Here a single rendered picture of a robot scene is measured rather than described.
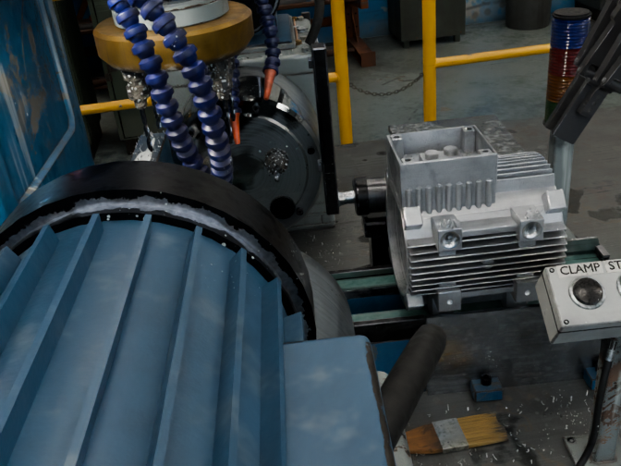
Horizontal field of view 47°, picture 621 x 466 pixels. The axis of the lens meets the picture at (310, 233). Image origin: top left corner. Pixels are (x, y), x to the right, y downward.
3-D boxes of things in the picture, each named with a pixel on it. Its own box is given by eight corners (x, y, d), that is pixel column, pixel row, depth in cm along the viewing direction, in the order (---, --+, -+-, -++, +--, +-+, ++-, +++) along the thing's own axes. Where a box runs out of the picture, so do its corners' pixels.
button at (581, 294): (573, 311, 74) (578, 304, 72) (566, 285, 75) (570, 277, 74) (602, 308, 74) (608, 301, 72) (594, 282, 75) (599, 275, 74)
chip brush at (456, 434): (354, 470, 90) (353, 465, 90) (346, 441, 94) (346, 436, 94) (510, 441, 92) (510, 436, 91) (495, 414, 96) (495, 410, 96)
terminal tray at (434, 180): (402, 218, 89) (400, 165, 86) (387, 182, 98) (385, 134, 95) (496, 207, 89) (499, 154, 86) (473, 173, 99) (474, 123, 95)
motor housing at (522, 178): (411, 337, 93) (407, 207, 84) (386, 261, 110) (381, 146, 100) (563, 318, 93) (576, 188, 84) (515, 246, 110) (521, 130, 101)
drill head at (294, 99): (177, 275, 113) (145, 126, 101) (199, 169, 149) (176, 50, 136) (334, 258, 113) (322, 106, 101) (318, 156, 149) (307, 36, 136)
